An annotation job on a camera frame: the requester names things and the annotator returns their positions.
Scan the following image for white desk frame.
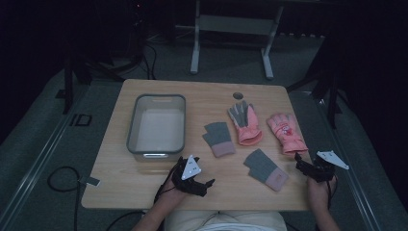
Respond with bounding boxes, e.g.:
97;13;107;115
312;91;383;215
189;0;285;81

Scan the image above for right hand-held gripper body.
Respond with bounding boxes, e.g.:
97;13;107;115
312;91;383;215
302;150;350;184

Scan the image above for aluminium floor rail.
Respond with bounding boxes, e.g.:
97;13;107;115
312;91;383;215
0;84;97;225

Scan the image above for black floor cable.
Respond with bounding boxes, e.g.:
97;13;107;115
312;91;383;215
105;210;147;231
46;166;82;231

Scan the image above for left hand-held gripper cable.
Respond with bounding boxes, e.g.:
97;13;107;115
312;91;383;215
153;162;181;206

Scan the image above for black floor bracket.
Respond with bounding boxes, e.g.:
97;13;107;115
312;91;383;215
69;113;93;127

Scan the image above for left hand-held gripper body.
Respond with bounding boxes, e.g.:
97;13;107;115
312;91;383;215
171;155;208;197

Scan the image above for hand-held gripper cable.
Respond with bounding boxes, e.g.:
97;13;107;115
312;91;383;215
153;162;181;206
324;179;339;211

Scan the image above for grey fingerless glove pink cuff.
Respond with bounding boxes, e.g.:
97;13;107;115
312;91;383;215
242;148;290;193
201;121;237;159

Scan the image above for person's right hand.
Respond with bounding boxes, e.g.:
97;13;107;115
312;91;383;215
306;174;338;213

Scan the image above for right hand-held gripper cable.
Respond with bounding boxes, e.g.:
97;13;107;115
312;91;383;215
324;179;339;211

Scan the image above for person's light clothing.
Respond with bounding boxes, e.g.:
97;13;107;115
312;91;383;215
163;210;289;231

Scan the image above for pink glove with grey palm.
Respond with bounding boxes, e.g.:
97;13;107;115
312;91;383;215
227;100;264;147

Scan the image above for metal table frame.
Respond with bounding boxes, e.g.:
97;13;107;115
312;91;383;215
312;92;384;231

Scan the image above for small grey connector box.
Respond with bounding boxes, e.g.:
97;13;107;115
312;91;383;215
78;175;101;188

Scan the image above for grey plastic bin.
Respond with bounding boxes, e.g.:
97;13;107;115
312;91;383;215
126;93;187;161

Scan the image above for person's left hand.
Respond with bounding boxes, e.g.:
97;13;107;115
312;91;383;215
159;177;189;210

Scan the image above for black tripod stand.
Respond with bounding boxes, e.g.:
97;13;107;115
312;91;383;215
62;0;158;116
286;32;344;130

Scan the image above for pink glove with cartoon print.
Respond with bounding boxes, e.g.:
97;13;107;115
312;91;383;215
267;113;309;156

